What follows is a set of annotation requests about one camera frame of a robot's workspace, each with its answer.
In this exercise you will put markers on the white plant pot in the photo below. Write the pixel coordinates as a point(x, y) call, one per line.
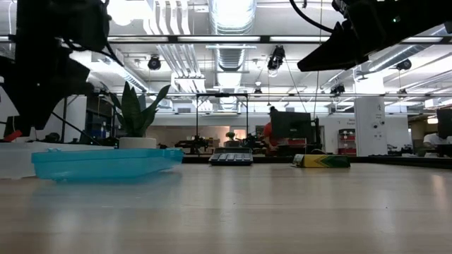
point(137, 143)

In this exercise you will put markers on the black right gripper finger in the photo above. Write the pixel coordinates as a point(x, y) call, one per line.
point(335, 53)

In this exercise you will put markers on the large black monitor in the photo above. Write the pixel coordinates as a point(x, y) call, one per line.
point(293, 125)

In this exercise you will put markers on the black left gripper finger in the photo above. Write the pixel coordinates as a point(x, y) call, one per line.
point(35, 109)

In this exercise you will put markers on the person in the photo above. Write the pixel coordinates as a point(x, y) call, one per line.
point(432, 140)
point(267, 135)

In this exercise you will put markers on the distant black workstation frame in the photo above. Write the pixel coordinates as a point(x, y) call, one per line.
point(196, 116)

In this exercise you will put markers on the yellow green crayon box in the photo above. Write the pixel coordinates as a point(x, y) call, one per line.
point(318, 161)

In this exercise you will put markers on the white column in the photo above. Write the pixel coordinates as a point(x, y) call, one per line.
point(370, 127)

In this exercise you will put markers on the clear blue-lidded pencil box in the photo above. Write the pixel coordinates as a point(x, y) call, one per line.
point(106, 164)

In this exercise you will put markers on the black desk calculator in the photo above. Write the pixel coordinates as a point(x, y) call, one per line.
point(231, 157)

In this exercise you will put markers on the black ceiling camera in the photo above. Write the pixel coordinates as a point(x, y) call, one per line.
point(404, 65)
point(337, 89)
point(277, 56)
point(154, 63)

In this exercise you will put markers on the green succulent plant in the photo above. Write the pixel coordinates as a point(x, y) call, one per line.
point(136, 113)

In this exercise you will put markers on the red shelf rack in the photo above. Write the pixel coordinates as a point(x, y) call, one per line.
point(347, 141)

